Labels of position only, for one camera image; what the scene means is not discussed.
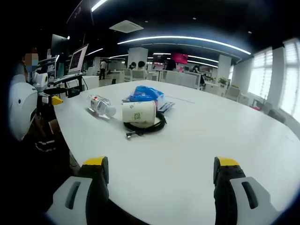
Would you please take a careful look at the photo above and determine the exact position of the clear packet with blue pad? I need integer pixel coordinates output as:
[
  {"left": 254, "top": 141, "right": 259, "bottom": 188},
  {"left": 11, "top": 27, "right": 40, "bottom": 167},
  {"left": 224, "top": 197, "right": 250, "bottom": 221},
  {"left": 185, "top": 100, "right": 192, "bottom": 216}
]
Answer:
[{"left": 121, "top": 95, "right": 176, "bottom": 112}]

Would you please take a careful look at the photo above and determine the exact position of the bright ceiling light strip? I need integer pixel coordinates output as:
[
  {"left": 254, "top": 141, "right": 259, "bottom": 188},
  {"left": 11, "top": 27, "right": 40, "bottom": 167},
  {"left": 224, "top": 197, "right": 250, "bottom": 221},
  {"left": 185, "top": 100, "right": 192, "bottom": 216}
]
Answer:
[{"left": 90, "top": 0, "right": 111, "bottom": 12}]

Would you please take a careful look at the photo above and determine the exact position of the ceiling air conditioner vent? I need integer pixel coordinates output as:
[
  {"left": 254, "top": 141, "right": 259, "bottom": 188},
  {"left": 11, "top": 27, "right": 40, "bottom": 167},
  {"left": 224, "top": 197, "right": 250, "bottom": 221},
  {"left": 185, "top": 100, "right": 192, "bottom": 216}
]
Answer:
[{"left": 109, "top": 20, "right": 144, "bottom": 33}]

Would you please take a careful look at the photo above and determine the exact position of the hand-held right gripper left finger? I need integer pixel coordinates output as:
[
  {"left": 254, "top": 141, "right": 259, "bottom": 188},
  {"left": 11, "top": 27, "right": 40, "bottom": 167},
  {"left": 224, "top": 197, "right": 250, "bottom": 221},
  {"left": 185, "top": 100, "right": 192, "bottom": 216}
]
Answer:
[{"left": 45, "top": 156, "right": 111, "bottom": 225}]

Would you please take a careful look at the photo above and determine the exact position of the blue tissue pack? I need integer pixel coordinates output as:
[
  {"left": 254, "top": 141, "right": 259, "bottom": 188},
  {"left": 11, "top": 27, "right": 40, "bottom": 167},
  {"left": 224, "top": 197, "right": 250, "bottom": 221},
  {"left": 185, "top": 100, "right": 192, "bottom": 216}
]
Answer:
[{"left": 128, "top": 85, "right": 165, "bottom": 104}]

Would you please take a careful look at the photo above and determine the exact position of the lit computer monitor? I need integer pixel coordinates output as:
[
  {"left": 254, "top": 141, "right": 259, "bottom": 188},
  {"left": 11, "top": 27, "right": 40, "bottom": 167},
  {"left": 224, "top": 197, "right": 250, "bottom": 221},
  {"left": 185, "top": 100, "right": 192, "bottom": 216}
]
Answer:
[{"left": 67, "top": 44, "right": 89, "bottom": 73}]

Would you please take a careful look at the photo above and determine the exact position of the black cable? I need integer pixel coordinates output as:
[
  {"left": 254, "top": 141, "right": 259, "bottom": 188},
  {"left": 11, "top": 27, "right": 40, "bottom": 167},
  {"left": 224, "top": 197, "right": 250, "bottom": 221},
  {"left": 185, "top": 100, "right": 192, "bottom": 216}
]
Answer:
[{"left": 123, "top": 111, "right": 167, "bottom": 141}]

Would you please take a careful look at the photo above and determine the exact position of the long curved ceiling light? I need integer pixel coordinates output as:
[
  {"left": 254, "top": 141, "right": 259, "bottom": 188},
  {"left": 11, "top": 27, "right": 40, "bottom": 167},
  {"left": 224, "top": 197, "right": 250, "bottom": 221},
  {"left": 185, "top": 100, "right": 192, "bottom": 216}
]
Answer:
[{"left": 117, "top": 36, "right": 251, "bottom": 55}]

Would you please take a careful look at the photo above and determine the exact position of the clear plastic water bottle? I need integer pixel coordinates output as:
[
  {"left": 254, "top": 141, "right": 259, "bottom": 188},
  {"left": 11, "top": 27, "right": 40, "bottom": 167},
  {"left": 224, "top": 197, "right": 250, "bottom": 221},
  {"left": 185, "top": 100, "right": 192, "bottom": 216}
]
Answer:
[{"left": 87, "top": 94, "right": 117, "bottom": 117}]

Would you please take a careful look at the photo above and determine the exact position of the red wall screen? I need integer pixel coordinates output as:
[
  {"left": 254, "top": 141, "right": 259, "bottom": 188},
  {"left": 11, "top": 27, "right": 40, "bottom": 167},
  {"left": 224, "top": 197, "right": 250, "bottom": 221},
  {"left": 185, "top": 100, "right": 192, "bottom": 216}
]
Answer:
[{"left": 171, "top": 52, "right": 188, "bottom": 64}]

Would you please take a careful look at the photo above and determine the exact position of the dark computer monitor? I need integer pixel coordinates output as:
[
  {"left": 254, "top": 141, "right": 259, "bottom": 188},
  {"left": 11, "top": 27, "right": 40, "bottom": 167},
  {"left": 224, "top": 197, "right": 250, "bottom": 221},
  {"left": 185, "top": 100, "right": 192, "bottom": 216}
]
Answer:
[{"left": 51, "top": 34, "right": 70, "bottom": 57}]

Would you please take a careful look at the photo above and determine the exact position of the window with white blinds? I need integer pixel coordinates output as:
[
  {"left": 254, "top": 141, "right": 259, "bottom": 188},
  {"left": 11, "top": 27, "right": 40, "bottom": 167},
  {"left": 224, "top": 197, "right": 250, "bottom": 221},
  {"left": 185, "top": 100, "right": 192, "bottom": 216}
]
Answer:
[
  {"left": 280, "top": 38, "right": 300, "bottom": 117},
  {"left": 247, "top": 46, "right": 274, "bottom": 100}
]

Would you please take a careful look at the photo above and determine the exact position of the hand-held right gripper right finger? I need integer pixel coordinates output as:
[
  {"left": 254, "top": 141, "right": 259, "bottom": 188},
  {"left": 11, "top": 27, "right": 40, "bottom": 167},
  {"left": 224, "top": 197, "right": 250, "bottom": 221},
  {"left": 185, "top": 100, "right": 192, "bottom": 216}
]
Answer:
[{"left": 213, "top": 156, "right": 285, "bottom": 225}]

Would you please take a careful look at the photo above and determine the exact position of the white desk partition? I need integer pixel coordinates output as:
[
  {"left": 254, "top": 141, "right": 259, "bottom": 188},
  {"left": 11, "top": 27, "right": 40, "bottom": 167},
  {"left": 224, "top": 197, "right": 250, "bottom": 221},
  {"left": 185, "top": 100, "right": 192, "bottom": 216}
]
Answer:
[{"left": 165, "top": 70, "right": 202, "bottom": 89}]

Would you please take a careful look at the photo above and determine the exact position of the white table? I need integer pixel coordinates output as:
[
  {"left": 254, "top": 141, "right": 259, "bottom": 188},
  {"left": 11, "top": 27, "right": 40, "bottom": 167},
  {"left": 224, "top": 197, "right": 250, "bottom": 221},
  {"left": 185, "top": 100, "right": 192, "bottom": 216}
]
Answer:
[{"left": 53, "top": 79, "right": 300, "bottom": 225}]

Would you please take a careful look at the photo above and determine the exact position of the white chest-worn device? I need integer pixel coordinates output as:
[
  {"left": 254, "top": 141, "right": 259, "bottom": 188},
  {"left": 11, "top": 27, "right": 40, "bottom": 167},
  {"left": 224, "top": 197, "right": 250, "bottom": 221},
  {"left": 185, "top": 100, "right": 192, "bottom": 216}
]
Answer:
[{"left": 9, "top": 81, "right": 38, "bottom": 141}]

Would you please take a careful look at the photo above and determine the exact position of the white paper cup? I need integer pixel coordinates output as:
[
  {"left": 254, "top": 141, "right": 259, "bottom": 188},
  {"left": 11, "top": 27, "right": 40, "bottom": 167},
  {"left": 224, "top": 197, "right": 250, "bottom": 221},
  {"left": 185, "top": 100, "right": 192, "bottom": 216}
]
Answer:
[{"left": 121, "top": 100, "right": 157, "bottom": 125}]

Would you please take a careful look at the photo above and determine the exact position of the person's body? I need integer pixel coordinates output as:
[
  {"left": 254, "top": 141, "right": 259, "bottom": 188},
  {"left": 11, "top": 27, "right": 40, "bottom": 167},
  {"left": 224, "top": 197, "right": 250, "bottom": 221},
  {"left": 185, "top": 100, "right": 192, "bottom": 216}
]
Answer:
[{"left": 14, "top": 46, "right": 71, "bottom": 169}]

